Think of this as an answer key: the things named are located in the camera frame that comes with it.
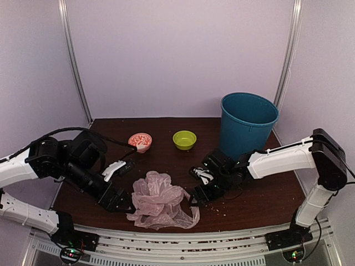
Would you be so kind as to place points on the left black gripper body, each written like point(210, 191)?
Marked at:
point(76, 174)

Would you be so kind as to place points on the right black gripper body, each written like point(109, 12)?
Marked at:
point(223, 185)

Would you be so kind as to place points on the pink plastic trash bag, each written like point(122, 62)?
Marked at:
point(157, 202)

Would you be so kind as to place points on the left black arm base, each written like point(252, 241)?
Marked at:
point(71, 242)

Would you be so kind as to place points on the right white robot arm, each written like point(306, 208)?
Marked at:
point(219, 172)

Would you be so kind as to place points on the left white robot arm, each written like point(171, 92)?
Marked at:
point(72, 160)

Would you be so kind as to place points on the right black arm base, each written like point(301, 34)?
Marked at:
point(290, 242)

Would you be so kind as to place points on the blue plastic trash bin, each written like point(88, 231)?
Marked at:
point(246, 123)

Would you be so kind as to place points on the green plastic bowl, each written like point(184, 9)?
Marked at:
point(184, 140)

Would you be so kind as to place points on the red patterned white bowl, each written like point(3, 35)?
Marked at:
point(142, 141)

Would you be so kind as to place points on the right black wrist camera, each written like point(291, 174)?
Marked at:
point(201, 174)

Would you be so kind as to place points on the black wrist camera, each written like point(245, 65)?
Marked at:
point(118, 168)
point(201, 174)

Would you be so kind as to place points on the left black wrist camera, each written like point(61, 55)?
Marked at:
point(118, 168)

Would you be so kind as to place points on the aluminium front rail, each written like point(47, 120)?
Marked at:
point(243, 247)

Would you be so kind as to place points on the left aluminium frame post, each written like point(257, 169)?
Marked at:
point(64, 17)

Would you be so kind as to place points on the aluminium frame post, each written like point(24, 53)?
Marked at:
point(64, 17)
point(289, 54)

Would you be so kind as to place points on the right aluminium frame post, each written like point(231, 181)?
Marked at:
point(289, 54)

